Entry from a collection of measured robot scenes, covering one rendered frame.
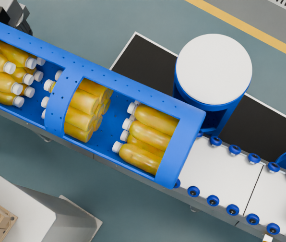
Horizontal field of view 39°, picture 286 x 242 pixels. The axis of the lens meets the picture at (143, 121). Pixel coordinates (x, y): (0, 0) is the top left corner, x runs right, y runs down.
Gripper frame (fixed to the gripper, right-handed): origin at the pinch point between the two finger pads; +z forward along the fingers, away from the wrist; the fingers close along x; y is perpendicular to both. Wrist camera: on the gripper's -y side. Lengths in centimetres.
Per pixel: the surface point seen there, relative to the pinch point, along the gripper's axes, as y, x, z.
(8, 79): 11.0, -3.6, 2.2
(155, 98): 61, 9, -8
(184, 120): 72, 6, -10
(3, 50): 4.2, 5.0, 1.0
